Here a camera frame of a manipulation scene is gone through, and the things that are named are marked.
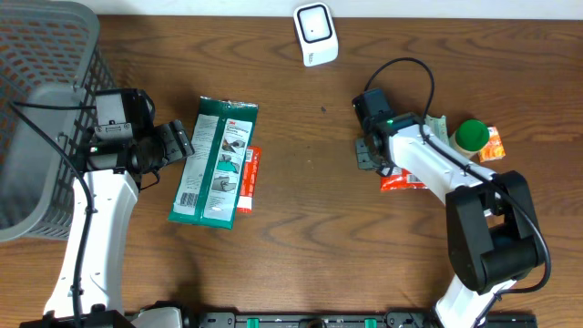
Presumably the red snack bag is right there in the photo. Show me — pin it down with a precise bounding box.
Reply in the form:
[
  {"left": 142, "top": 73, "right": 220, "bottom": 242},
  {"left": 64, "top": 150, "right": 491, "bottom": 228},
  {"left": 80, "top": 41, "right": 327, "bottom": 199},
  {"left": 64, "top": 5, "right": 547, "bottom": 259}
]
[{"left": 380, "top": 168, "right": 427, "bottom": 191}]

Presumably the green 3M wipes pack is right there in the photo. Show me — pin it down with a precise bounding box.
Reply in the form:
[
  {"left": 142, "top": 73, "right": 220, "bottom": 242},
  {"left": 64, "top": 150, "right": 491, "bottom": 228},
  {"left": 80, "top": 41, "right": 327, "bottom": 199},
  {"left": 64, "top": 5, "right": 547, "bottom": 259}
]
[{"left": 169, "top": 97, "right": 259, "bottom": 230}]

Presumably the light green snack packet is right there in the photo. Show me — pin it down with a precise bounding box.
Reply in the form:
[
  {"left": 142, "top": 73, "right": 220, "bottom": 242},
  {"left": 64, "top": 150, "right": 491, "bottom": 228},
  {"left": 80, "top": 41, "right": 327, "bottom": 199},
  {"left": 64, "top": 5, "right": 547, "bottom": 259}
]
[{"left": 424, "top": 115, "right": 449, "bottom": 145}]

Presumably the red white packet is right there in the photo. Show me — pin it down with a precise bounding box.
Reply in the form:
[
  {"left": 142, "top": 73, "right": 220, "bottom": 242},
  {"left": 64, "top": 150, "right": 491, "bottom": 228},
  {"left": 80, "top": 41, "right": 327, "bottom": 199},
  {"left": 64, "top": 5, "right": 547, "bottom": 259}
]
[{"left": 237, "top": 147, "right": 261, "bottom": 213}]

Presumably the green lid jar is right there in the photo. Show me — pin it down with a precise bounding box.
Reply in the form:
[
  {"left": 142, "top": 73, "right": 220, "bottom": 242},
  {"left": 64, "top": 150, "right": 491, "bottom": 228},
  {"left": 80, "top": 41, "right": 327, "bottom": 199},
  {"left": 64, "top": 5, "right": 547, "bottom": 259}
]
[{"left": 449, "top": 119, "right": 489, "bottom": 159}]

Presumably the small orange carton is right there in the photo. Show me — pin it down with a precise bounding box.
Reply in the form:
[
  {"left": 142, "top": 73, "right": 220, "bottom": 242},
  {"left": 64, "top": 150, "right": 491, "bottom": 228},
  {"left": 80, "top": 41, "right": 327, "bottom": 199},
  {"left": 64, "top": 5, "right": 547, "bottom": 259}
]
[{"left": 477, "top": 127, "right": 506, "bottom": 162}]

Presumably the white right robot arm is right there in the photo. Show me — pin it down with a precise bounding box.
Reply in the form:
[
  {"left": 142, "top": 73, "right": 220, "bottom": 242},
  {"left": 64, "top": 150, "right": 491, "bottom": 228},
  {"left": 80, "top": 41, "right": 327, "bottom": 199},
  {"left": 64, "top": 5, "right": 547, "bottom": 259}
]
[{"left": 358, "top": 111, "right": 550, "bottom": 327}]

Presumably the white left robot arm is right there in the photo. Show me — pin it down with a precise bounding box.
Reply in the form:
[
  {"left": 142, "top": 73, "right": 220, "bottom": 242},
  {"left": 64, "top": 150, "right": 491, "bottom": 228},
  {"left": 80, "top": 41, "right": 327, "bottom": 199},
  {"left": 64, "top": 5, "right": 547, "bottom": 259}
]
[{"left": 27, "top": 120, "right": 197, "bottom": 327}]

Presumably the white barcode scanner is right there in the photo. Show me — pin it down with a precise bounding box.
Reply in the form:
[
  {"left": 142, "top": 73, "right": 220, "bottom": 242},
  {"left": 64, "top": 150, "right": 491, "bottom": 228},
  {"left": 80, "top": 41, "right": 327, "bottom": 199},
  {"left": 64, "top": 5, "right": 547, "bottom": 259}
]
[{"left": 292, "top": 2, "right": 339, "bottom": 67}]

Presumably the grey plastic mesh basket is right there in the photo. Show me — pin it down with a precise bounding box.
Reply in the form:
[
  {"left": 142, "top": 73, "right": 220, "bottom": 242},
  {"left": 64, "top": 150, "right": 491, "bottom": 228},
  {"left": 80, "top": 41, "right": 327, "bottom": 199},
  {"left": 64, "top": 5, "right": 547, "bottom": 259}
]
[{"left": 1, "top": 1, "right": 116, "bottom": 241}]

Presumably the black mounting rail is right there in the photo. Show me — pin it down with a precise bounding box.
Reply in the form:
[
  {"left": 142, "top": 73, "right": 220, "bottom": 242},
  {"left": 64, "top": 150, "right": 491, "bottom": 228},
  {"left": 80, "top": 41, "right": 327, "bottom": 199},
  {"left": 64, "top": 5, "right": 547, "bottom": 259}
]
[{"left": 181, "top": 311, "right": 538, "bottom": 328}]

